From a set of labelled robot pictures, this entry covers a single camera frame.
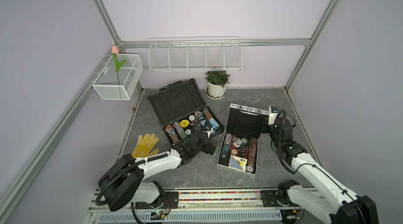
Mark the black plastic poker case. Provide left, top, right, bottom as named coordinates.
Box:
left=148, top=79, right=224, bottom=145

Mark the silver aluminium poker case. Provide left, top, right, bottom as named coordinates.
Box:
left=217, top=103, right=269, bottom=177

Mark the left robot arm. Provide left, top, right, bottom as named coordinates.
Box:
left=94, top=130, right=217, bottom=211

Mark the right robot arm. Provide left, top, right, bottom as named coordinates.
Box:
left=267, top=115, right=379, bottom=224

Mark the yellow round chip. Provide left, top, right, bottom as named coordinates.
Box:
left=180, top=120, right=190, bottom=128

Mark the blue white chip stack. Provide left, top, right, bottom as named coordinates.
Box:
left=203, top=107, right=220, bottom=129

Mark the orange black chip stack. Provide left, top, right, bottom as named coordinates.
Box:
left=247, top=138, right=258, bottom=167

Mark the playing card deck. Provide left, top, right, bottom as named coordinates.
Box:
left=228, top=155, right=247, bottom=172

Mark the yellow work glove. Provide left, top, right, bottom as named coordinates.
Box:
left=131, top=133, right=160, bottom=158

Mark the white potted green plant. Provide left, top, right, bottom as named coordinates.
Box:
left=205, top=70, right=230, bottom=100

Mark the pink artificial tulip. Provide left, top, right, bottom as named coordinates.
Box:
left=111, top=45, right=127, bottom=85

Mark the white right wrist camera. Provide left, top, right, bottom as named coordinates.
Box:
left=268, top=105, right=281, bottom=125

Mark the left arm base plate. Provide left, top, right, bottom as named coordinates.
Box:
left=135, top=191, right=179, bottom=210

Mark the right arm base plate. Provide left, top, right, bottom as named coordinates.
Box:
left=259, top=189, right=303, bottom=210

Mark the long white wire shelf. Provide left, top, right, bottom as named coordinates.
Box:
left=148, top=37, right=243, bottom=72

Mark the white wire basket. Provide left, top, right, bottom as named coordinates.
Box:
left=92, top=54, right=143, bottom=101

